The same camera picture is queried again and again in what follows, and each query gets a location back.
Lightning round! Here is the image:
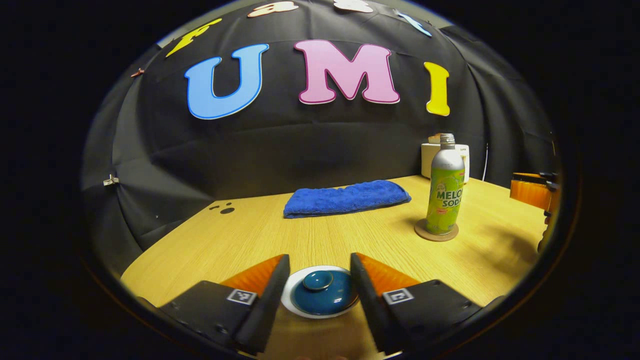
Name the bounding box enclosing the black backdrop cloth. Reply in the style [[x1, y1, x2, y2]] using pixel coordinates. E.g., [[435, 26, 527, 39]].
[[80, 0, 563, 276]]

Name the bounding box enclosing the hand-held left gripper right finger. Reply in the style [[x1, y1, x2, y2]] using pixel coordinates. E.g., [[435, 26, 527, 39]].
[[350, 252, 483, 355]]

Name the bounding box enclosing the white toaster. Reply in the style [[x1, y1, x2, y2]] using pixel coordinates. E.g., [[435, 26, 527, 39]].
[[421, 142, 471, 183]]

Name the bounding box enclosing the blue teacup lid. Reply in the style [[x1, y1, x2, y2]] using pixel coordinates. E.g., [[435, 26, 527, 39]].
[[291, 270, 359, 316]]

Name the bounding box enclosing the white teacup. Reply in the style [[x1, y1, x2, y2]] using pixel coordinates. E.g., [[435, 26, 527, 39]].
[[281, 265, 361, 320]]

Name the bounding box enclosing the silver water bottle green label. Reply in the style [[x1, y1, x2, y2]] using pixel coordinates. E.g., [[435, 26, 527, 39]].
[[425, 133, 466, 236]]

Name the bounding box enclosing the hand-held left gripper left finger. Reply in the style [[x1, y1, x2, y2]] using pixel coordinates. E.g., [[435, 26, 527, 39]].
[[160, 254, 291, 356]]

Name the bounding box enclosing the round brown coaster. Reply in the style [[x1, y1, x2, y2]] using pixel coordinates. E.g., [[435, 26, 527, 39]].
[[414, 218, 460, 242]]

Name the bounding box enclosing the blue towel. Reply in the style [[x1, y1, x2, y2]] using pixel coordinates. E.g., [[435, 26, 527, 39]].
[[283, 180, 412, 219]]

